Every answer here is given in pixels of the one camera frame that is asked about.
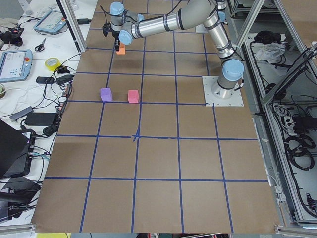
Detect white crumpled cloth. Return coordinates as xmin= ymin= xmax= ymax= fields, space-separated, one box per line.
xmin=255 ymin=43 xmax=286 ymax=63

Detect black handled scissors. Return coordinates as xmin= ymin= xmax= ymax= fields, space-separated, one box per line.
xmin=34 ymin=38 xmax=46 ymax=52

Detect orange foam block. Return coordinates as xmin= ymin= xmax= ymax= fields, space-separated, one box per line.
xmin=116 ymin=43 xmax=126 ymax=55

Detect teach pendant near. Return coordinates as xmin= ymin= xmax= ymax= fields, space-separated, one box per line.
xmin=0 ymin=49 xmax=33 ymax=83

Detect yellow tape roll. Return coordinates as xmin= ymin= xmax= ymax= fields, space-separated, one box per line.
xmin=45 ymin=57 xmax=61 ymax=72

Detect teach pendant far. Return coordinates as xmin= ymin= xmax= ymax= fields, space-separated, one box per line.
xmin=33 ymin=10 xmax=66 ymax=35

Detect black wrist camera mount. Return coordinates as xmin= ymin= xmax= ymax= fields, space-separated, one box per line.
xmin=102 ymin=23 xmax=111 ymax=37

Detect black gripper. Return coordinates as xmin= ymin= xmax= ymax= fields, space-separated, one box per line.
xmin=111 ymin=26 xmax=120 ymax=52

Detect black laptop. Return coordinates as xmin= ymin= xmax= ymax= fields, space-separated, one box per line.
xmin=0 ymin=121 xmax=35 ymax=179

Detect pink foam block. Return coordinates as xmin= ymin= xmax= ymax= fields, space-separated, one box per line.
xmin=128 ymin=90 xmax=139 ymax=104

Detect purple foam block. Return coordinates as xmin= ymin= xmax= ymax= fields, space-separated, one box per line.
xmin=100 ymin=87 xmax=112 ymax=102

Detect aluminium frame post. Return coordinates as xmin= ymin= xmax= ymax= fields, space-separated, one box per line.
xmin=56 ymin=0 xmax=87 ymax=54

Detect teach pendant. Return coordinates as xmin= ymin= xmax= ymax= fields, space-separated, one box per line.
xmin=33 ymin=10 xmax=66 ymax=35
xmin=0 ymin=49 xmax=33 ymax=83

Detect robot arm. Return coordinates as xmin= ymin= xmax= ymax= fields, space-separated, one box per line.
xmin=103 ymin=0 xmax=244 ymax=99

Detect black power adapter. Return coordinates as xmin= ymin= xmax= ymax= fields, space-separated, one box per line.
xmin=25 ymin=112 xmax=56 ymax=126

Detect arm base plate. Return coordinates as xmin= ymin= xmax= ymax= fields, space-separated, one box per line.
xmin=202 ymin=76 xmax=244 ymax=107
xmin=195 ymin=24 xmax=208 ymax=34

